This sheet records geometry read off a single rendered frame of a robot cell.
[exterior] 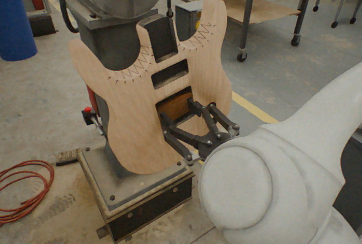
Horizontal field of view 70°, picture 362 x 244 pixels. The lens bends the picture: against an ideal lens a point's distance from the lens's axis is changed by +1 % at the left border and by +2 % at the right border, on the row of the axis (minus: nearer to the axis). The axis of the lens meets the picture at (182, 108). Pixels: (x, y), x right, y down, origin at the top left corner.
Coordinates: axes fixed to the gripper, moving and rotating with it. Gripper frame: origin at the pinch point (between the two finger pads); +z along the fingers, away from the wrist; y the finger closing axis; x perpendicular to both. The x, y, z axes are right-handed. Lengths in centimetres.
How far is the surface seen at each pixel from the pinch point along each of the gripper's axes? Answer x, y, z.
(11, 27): -54, -37, 290
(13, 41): -67, -43, 291
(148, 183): -71, -7, 36
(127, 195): -69, -19, 35
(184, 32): 0.4, 24.5, 33.0
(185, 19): 5.0, 25.2, 32.6
